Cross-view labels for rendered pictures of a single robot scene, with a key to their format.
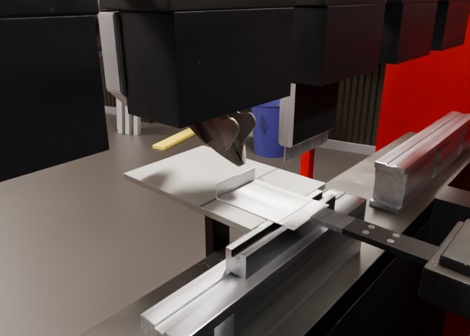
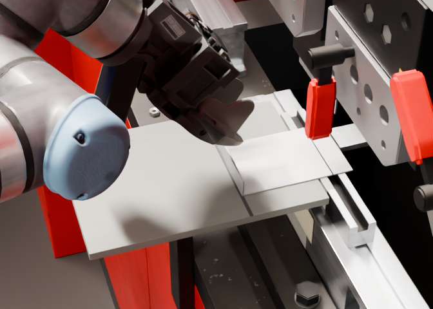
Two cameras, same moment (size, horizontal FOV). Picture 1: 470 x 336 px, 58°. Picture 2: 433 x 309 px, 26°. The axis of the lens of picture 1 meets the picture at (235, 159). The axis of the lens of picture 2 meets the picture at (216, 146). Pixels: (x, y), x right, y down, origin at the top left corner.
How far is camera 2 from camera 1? 0.82 m
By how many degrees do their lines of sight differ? 53
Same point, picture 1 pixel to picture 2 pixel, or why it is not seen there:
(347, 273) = not seen: hidden behind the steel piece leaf
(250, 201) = (272, 172)
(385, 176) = not seen: hidden behind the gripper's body
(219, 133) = (225, 123)
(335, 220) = (358, 135)
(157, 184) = (158, 232)
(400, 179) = (236, 35)
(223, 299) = (393, 268)
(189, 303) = (381, 293)
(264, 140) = not seen: outside the picture
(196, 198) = (228, 210)
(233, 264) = (358, 237)
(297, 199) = (296, 138)
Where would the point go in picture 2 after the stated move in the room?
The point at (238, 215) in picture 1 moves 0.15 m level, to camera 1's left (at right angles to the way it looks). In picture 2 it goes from (294, 194) to (223, 286)
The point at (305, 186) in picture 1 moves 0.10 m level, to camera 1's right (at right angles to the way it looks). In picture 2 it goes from (267, 118) to (305, 74)
